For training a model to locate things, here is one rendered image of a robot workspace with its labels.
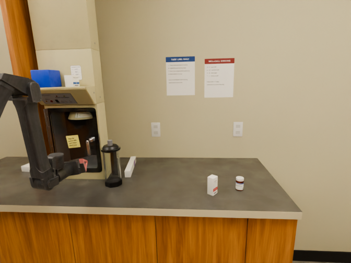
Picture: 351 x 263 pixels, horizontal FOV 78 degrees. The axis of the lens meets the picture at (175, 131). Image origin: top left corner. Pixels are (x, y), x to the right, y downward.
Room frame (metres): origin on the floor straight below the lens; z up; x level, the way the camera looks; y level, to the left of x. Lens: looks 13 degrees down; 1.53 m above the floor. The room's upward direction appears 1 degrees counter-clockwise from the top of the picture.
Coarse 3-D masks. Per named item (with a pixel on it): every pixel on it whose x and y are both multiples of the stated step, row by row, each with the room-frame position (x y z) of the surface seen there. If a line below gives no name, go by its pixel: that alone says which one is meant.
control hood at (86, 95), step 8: (40, 88) 1.15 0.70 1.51; (48, 88) 1.15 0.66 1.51; (56, 88) 1.14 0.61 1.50; (64, 88) 1.14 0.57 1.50; (72, 88) 1.14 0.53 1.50; (80, 88) 1.14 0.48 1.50; (88, 88) 1.17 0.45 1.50; (80, 96) 1.18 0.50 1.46; (88, 96) 1.17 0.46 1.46; (48, 104) 1.24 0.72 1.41; (56, 104) 1.24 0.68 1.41; (64, 104) 1.24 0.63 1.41; (72, 104) 1.24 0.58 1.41
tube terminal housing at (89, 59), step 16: (48, 64) 1.27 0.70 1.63; (64, 64) 1.26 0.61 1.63; (80, 64) 1.25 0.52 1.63; (96, 64) 1.29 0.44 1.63; (64, 80) 1.26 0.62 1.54; (80, 80) 1.25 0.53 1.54; (96, 80) 1.27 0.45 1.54; (96, 96) 1.25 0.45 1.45; (96, 112) 1.25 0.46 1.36; (80, 176) 1.26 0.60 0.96; (96, 176) 1.25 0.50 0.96
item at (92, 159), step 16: (48, 112) 1.26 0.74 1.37; (64, 112) 1.25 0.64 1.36; (80, 112) 1.24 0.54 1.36; (64, 128) 1.25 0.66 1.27; (80, 128) 1.24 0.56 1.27; (96, 128) 1.23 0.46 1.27; (64, 144) 1.25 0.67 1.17; (80, 144) 1.24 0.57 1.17; (96, 144) 1.24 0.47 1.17; (64, 160) 1.25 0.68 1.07; (96, 160) 1.24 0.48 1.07
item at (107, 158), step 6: (102, 150) 1.14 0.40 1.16; (108, 150) 1.13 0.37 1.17; (108, 156) 1.14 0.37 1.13; (114, 156) 1.15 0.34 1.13; (108, 162) 1.14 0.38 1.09; (114, 162) 1.15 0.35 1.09; (108, 168) 1.14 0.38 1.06; (114, 168) 1.14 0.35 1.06; (120, 168) 1.18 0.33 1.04; (108, 174) 1.14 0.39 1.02; (114, 174) 1.14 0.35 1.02; (120, 174) 1.17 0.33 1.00; (108, 180) 1.14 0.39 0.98; (114, 180) 1.14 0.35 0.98
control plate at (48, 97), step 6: (42, 96) 1.19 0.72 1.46; (48, 96) 1.19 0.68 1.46; (54, 96) 1.18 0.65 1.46; (60, 96) 1.18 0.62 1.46; (66, 96) 1.18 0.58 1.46; (72, 96) 1.18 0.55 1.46; (48, 102) 1.23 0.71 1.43; (54, 102) 1.22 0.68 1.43; (60, 102) 1.22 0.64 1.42; (66, 102) 1.22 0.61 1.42; (72, 102) 1.22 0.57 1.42
